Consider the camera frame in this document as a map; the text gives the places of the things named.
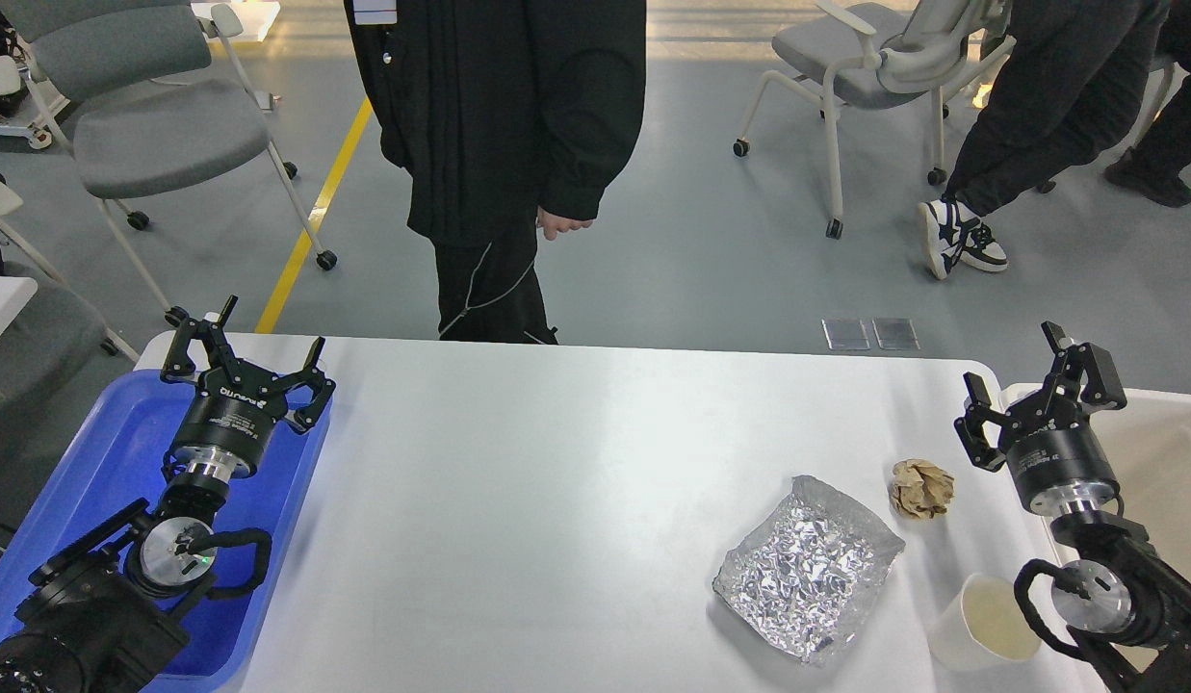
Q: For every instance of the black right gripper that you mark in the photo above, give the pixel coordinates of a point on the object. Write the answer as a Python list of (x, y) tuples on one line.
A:
[(1057, 463)]

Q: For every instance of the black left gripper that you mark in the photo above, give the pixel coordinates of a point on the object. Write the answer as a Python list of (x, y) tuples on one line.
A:
[(231, 420)]

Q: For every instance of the white paper cup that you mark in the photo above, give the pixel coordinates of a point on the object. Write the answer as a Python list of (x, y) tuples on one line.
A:
[(982, 627)]

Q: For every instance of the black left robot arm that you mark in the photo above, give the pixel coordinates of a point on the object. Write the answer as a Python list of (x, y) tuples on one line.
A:
[(149, 561)]

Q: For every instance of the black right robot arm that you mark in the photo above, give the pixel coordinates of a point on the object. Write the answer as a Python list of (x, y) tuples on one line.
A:
[(1118, 606)]

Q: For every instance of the crumpled brown paper ball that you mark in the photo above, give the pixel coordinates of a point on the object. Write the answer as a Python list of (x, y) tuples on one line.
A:
[(920, 489)]

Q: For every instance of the metal floor plate right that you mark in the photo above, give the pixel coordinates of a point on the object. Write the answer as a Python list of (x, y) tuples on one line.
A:
[(896, 334)]

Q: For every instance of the metal floor plate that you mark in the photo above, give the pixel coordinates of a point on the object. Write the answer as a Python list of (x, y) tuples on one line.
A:
[(896, 334), (846, 334)]

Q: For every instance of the metal floor plate left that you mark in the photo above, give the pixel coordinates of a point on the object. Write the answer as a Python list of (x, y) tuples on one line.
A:
[(846, 334)]

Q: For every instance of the crumpled aluminium foil tray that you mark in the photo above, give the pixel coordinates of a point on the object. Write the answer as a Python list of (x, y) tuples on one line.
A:
[(806, 578)]

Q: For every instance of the grey office chair left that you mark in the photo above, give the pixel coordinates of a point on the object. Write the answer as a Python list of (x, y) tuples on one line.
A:
[(162, 142)]

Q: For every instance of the person with white sneakers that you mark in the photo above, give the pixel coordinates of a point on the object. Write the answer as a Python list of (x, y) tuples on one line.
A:
[(1071, 88)]

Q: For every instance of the white equipment top left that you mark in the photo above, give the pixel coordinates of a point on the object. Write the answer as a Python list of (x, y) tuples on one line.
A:
[(14, 121)]

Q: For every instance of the person in black clothes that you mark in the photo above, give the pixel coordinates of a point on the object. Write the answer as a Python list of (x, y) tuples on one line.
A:
[(511, 118)]

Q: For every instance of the seated person in black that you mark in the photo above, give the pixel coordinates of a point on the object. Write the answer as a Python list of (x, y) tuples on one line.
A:
[(1152, 167)]

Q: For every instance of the grey white office chair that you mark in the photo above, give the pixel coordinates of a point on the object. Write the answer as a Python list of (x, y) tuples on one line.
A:
[(871, 57)]

